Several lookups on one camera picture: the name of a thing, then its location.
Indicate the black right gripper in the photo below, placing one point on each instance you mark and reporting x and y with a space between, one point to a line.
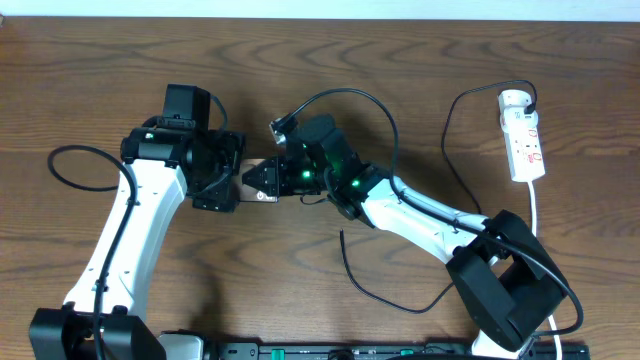
277 176

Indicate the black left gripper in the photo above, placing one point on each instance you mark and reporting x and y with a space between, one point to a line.
232 167

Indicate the Galaxy S25 Ultra smartphone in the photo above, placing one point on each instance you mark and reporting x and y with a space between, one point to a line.
245 193

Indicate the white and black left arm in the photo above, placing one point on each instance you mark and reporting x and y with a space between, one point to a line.
103 315

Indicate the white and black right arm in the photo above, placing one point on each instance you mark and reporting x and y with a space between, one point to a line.
505 278

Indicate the white power strip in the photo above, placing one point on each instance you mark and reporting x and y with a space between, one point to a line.
523 147

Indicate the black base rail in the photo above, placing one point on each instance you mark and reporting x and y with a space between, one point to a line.
375 351

